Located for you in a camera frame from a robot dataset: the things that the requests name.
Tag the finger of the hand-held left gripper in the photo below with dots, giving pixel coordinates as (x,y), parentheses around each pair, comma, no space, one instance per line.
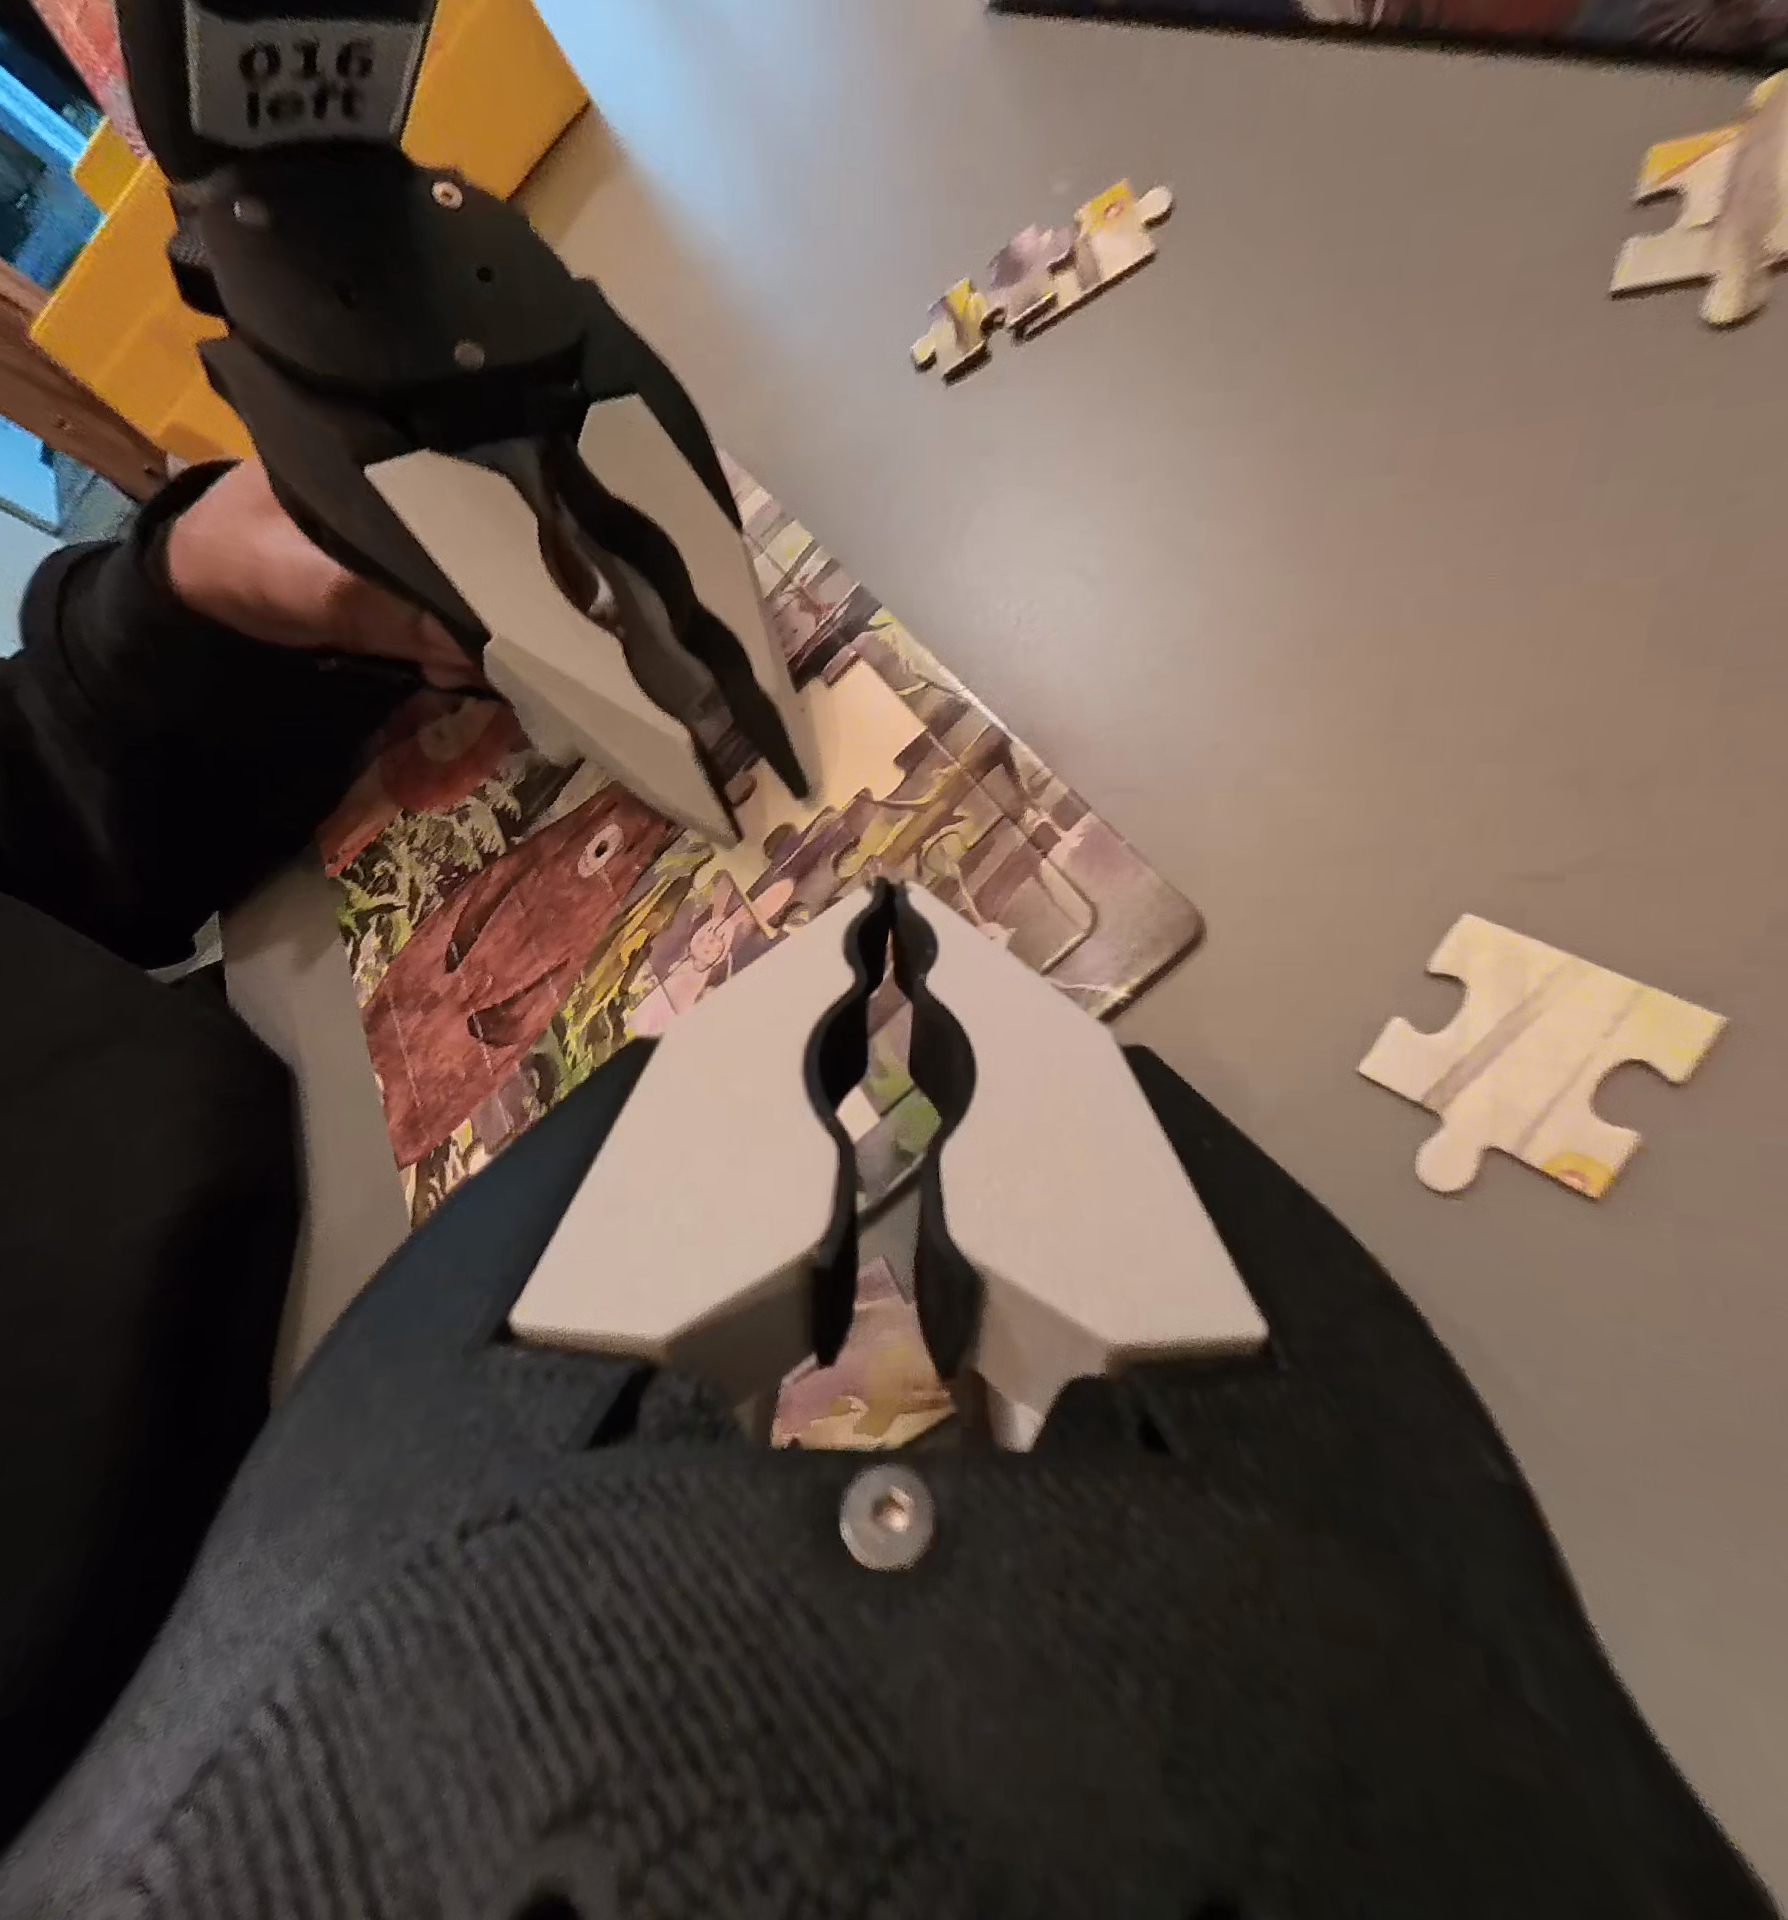
(693,512)
(536,615)

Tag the colourful illustrated puzzle box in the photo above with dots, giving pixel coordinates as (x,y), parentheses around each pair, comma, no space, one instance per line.
(1584,18)

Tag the wooden beam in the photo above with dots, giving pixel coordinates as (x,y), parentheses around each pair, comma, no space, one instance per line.
(40,345)

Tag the person's left forearm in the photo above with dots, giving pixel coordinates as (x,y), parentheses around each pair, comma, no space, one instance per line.
(116,749)

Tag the yellow box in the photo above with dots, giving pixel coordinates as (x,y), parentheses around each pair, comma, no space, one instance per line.
(475,91)

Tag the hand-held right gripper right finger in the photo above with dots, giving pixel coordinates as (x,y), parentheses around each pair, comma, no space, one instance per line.
(1089,1199)

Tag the illustrated jigsaw puzzle board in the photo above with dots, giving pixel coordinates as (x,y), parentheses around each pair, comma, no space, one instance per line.
(490,961)

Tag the person's left hand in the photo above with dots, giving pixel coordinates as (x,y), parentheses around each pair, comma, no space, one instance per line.
(280,578)

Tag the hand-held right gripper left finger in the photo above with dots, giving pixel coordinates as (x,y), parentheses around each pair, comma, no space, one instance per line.
(700,1183)

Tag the blue panel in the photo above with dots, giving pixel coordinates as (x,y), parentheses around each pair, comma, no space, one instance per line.
(11,133)

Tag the white puzzle piece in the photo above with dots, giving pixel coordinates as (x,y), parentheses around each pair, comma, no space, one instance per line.
(1539,1050)

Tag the pale grey-banded puzzle piece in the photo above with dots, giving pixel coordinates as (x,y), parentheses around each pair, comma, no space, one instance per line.
(1757,210)

